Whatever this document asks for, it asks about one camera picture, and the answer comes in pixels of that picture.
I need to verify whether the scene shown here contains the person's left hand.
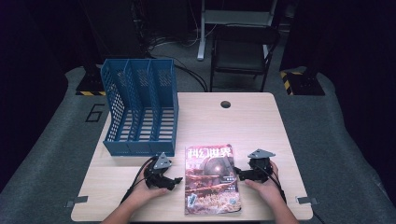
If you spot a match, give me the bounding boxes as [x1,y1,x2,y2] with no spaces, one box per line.
[129,172,170,203]

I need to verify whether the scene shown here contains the white metal desk frame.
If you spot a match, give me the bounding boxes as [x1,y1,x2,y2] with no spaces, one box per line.
[196,0,278,62]

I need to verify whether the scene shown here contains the black folding chair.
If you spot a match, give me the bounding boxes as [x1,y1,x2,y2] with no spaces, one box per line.
[209,25,281,93]

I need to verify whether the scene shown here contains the thin black cable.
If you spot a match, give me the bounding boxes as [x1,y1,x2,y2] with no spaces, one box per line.
[312,210,327,224]

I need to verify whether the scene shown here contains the blue plastic file rack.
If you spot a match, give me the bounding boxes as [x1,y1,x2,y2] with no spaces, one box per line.
[100,58,180,158]

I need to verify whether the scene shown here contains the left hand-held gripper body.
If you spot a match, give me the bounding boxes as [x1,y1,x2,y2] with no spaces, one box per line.
[143,151,176,189]

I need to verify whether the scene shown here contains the black floor cables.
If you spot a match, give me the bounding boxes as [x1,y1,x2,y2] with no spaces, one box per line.
[146,35,209,92]

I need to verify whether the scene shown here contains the grey metal table bracket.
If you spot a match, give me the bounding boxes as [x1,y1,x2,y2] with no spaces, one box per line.
[295,196,319,205]
[64,195,89,209]

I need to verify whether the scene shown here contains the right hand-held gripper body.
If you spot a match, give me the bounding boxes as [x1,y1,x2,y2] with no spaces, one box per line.
[247,148,276,184]

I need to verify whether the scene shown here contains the grey floor mat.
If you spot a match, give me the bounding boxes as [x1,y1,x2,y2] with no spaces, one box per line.
[0,65,396,224]

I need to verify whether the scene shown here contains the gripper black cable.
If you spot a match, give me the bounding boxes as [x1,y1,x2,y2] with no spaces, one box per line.
[120,156,157,205]
[254,162,288,204]

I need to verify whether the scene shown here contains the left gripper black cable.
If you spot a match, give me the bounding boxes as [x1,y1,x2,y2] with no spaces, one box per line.
[120,156,157,205]

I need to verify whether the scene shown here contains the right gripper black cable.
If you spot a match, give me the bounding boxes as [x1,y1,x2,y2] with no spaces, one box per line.
[254,162,288,204]

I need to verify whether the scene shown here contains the red cover magazine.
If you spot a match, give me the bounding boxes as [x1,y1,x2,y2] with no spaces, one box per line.
[184,143,243,217]

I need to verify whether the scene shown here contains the black striped stand base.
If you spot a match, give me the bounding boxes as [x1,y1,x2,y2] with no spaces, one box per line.
[75,63,106,97]
[279,66,326,97]

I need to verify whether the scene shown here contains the person's right hand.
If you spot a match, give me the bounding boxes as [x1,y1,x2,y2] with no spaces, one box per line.
[244,161,283,207]

